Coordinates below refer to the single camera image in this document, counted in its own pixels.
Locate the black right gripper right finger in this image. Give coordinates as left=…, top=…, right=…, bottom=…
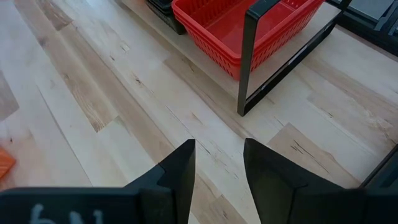
left=243, top=138, right=398, bottom=224

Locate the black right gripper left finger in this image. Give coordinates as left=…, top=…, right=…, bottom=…
left=0, top=139, right=197, bottom=224

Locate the black slotted plastic basket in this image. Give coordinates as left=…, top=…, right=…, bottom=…
left=145, top=0, right=174, bottom=13
left=149, top=6, right=187, bottom=35

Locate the red slotted plastic basket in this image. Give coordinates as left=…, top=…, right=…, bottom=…
left=174, top=12, right=324, bottom=81
left=172, top=0, right=326, bottom=74

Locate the orange slotted plastic basket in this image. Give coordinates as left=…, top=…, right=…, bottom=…
left=0, top=147, right=17, bottom=180

